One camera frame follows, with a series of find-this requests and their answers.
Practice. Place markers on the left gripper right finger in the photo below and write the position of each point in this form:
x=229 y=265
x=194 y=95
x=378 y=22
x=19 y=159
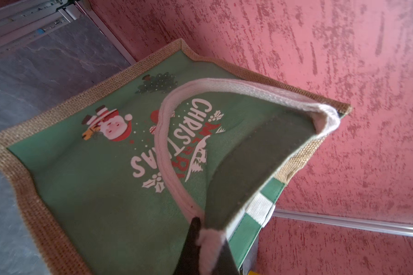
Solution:
x=225 y=264

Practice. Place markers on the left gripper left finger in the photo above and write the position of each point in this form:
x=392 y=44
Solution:
x=188 y=263

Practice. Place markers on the green burlap canvas bag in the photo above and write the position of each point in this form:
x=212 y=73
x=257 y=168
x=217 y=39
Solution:
x=109 y=181

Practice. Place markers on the right aluminium corner post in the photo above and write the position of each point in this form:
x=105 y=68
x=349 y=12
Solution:
x=399 y=229

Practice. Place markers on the aluminium front rail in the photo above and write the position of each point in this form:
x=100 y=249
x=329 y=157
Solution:
x=25 y=21

